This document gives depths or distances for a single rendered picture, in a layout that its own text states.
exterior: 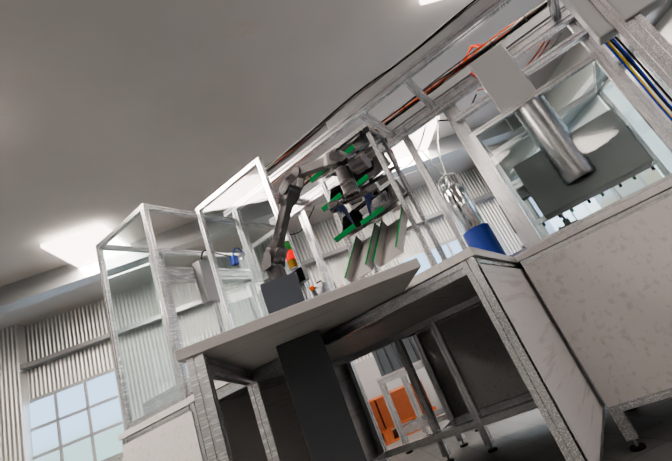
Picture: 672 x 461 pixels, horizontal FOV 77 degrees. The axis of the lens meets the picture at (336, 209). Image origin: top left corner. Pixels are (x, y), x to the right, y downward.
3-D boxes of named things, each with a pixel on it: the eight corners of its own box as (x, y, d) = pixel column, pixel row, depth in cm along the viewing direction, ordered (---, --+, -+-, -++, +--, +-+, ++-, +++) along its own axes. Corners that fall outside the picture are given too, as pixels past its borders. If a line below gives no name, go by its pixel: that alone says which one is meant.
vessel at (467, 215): (483, 221, 231) (451, 166, 246) (460, 234, 237) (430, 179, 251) (489, 224, 243) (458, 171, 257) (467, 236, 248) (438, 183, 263)
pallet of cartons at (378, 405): (426, 417, 517) (410, 381, 533) (444, 420, 434) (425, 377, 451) (330, 460, 496) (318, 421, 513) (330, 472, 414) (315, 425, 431)
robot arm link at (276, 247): (279, 181, 164) (291, 184, 160) (292, 184, 170) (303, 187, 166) (261, 261, 164) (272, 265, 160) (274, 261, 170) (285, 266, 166)
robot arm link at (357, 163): (327, 154, 152) (353, 136, 147) (340, 159, 159) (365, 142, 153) (337, 181, 148) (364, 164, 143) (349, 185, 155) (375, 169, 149)
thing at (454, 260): (474, 254, 134) (470, 246, 136) (188, 404, 196) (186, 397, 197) (537, 266, 251) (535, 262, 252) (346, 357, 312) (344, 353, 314)
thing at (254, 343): (176, 361, 108) (174, 350, 109) (243, 378, 189) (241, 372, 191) (421, 266, 119) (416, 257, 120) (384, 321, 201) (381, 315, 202)
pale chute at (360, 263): (373, 270, 170) (365, 263, 169) (351, 284, 177) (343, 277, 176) (381, 228, 192) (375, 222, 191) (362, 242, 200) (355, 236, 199)
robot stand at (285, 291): (275, 337, 147) (259, 284, 155) (280, 342, 160) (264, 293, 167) (313, 322, 149) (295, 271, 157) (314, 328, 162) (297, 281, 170)
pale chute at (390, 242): (403, 252, 164) (395, 245, 163) (379, 268, 171) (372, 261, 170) (409, 211, 186) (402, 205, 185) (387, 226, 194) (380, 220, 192)
